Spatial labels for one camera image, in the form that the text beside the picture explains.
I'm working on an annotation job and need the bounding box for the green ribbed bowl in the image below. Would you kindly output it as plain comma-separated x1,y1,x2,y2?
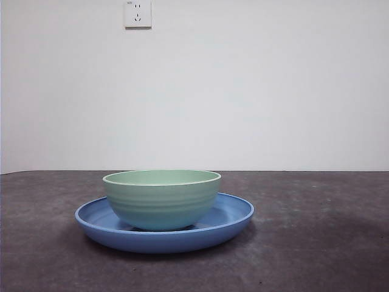
102,169,222,231

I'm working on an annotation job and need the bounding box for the blue plate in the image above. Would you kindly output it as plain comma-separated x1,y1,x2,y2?
74,192,255,254

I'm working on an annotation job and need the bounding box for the white wall socket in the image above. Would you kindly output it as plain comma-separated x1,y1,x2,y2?
124,0,153,30

